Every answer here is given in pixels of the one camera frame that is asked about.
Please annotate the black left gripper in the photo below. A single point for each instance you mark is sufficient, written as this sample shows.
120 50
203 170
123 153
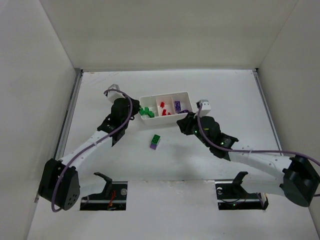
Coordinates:
135 104

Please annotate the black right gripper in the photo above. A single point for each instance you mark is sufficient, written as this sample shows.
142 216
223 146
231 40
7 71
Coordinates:
186 122

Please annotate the green stepped lego brick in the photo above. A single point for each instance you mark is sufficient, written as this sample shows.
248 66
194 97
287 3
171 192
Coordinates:
148 112

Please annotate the purple rounded lego piece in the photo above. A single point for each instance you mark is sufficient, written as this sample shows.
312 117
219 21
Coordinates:
184 111

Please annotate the purple lego brick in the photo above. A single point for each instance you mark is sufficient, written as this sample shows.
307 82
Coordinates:
177 106

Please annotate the red round lego piece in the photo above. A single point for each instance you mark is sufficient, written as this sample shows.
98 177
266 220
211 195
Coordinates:
165 113

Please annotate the green purple lego cluster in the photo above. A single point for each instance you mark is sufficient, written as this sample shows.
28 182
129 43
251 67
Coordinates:
155 142

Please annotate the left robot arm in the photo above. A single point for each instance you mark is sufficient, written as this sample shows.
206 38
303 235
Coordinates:
61 182

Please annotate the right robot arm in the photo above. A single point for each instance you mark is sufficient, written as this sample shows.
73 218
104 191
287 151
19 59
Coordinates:
290 175

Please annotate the white three-compartment container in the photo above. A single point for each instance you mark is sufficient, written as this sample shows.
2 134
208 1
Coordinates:
153 102

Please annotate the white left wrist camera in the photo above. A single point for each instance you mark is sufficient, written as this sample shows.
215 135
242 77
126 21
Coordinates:
112 94

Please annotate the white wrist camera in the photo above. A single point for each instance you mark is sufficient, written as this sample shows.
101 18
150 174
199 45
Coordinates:
204 107
112 94

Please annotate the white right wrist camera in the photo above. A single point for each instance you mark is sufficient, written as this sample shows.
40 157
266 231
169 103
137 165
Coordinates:
204 107

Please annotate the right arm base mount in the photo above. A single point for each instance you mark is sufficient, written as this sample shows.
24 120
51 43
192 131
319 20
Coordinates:
232 196

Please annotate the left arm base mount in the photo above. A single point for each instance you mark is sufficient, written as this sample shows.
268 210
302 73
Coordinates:
103 194

